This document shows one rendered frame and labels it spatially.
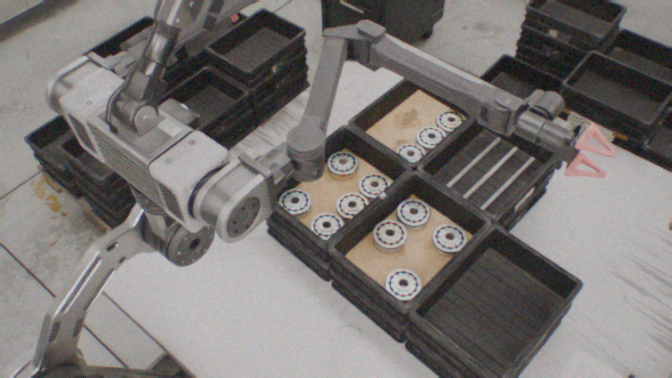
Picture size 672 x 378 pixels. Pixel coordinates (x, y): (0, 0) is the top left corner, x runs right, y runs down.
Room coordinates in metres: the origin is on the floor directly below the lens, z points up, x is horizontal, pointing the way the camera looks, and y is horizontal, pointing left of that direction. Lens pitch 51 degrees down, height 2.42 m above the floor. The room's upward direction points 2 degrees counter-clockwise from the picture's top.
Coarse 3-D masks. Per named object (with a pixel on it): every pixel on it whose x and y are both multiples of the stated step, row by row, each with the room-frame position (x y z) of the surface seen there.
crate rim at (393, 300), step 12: (444, 192) 1.17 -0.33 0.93; (360, 216) 1.09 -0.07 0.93; (480, 216) 1.07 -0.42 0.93; (348, 228) 1.05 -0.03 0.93; (480, 228) 1.03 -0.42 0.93; (336, 240) 1.01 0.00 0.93; (336, 252) 0.96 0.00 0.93; (348, 264) 0.92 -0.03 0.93; (360, 276) 0.89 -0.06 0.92; (372, 288) 0.86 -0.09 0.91; (384, 288) 0.84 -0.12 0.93; (396, 300) 0.81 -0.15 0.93
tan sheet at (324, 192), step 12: (360, 168) 1.36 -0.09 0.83; (372, 168) 1.36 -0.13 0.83; (324, 180) 1.31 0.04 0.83; (336, 180) 1.31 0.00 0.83; (348, 180) 1.31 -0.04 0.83; (312, 192) 1.27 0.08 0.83; (324, 192) 1.26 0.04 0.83; (336, 192) 1.26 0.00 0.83; (348, 192) 1.26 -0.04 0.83; (312, 204) 1.22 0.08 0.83; (324, 204) 1.21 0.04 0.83; (312, 216) 1.17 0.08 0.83
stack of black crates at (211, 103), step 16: (192, 80) 2.25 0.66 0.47; (208, 80) 2.31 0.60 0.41; (224, 80) 2.23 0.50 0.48; (176, 96) 2.17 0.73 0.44; (192, 96) 2.23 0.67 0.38; (208, 96) 2.23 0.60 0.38; (224, 96) 2.23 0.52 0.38; (240, 96) 2.11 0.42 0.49; (208, 112) 2.12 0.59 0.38; (224, 112) 2.02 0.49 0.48; (240, 112) 2.09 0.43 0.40; (208, 128) 1.95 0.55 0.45; (224, 128) 2.01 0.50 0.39; (240, 128) 2.08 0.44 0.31; (224, 144) 1.99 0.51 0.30
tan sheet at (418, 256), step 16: (432, 208) 1.18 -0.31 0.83; (432, 224) 1.12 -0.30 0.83; (368, 240) 1.07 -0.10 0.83; (416, 240) 1.06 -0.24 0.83; (448, 240) 1.06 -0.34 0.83; (352, 256) 1.01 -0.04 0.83; (368, 256) 1.01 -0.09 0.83; (384, 256) 1.01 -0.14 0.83; (400, 256) 1.01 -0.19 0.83; (416, 256) 1.01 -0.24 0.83; (432, 256) 1.00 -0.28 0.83; (368, 272) 0.96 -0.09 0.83; (384, 272) 0.95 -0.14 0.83; (416, 272) 0.95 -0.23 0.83; (432, 272) 0.95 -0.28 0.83
